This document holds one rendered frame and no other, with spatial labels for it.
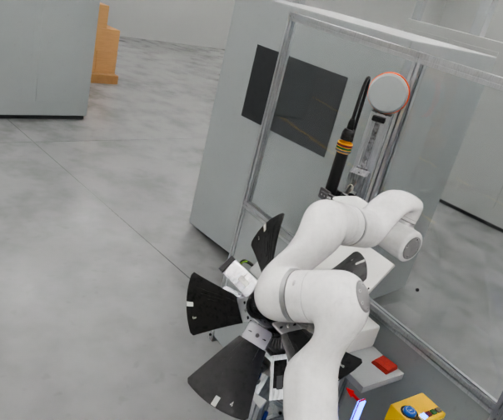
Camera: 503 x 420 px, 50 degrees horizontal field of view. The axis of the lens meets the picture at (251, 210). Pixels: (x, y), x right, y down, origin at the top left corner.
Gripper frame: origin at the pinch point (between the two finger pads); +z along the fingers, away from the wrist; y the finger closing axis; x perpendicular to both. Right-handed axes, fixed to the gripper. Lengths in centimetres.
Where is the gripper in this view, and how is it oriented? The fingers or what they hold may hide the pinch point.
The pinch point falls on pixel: (330, 194)
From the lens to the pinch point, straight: 159.1
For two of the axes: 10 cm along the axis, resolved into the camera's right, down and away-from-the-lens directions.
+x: 2.3, -9.0, -3.8
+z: -5.4, -4.4, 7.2
